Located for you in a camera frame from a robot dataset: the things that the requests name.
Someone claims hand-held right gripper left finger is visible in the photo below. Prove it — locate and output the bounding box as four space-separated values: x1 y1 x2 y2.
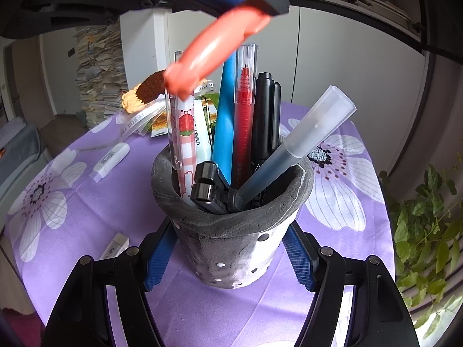
41 218 177 347

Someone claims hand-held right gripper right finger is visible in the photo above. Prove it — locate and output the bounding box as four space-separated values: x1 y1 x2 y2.
282 222 422 347

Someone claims orange pen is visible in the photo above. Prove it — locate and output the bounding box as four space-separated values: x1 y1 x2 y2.
162 5 273 99

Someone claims grey concrete pen holder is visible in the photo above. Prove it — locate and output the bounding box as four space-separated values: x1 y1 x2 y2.
151 147 315 290

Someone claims black binder clip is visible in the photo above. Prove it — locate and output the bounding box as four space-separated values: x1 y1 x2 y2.
190 160 242 215

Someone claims grey pen with frosted cap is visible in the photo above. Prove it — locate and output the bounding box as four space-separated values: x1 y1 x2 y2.
236 84 357 211

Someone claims pink patterned pen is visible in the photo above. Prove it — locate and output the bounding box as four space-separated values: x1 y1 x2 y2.
165 50 204 207

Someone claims white pale green pen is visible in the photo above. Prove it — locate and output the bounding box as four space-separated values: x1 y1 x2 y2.
193 99 215 167

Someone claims black marker pen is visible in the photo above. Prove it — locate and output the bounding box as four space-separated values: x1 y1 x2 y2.
251 72 283 178

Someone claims red pen with clear cap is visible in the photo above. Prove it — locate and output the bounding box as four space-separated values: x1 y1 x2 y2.
231 43 259 189

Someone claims blue pen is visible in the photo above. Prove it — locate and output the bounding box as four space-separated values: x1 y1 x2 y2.
211 51 240 186

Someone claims white eraser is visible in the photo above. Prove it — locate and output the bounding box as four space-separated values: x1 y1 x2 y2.
89 142 131 184
99 232 131 261

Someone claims purple flower print tablecloth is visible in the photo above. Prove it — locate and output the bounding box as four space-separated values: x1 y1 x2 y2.
3 99 397 347

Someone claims white bookcase cabinet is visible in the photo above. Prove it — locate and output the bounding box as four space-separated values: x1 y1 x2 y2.
119 0 436 189

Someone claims pile of shelf books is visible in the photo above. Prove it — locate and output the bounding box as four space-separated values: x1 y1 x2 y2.
267 0 414 30

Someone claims crochet sunflower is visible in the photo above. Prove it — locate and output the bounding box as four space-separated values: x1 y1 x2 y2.
121 70 222 131

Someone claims tall stack of papers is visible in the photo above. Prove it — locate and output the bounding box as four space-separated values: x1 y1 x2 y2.
73 25 130 130

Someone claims green potted plant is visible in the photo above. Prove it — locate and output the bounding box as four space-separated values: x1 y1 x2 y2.
378 162 463 341

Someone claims grey cushioned seat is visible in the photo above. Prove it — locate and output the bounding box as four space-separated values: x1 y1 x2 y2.
0 115 48 196

